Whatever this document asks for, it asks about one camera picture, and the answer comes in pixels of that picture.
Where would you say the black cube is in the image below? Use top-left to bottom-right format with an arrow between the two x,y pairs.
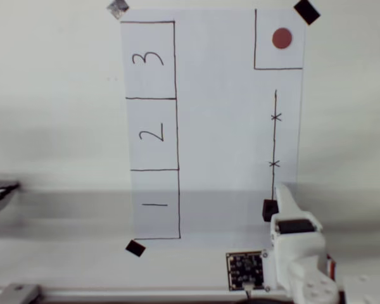
262,199 -> 279,222

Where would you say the white paper sheet with markings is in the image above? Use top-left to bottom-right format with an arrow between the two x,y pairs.
119,8 -> 307,254

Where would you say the black tape square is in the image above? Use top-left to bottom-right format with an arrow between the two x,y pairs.
293,0 -> 321,26
125,239 -> 146,258

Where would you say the red round sticker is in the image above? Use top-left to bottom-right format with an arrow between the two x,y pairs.
271,27 -> 293,50

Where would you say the grey tape piece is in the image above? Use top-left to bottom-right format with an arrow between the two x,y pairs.
106,0 -> 130,20

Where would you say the dark grey flat device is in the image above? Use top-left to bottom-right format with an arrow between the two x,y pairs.
0,179 -> 22,222

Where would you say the red looped wire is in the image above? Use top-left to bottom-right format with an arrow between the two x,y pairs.
325,252 -> 337,282

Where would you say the black camera cable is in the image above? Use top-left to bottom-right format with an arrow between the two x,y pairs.
236,283 -> 292,304

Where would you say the grey metal rail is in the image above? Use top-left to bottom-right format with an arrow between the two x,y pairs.
0,286 -> 231,303

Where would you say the grey metal bracket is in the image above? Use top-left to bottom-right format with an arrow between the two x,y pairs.
0,283 -> 44,304

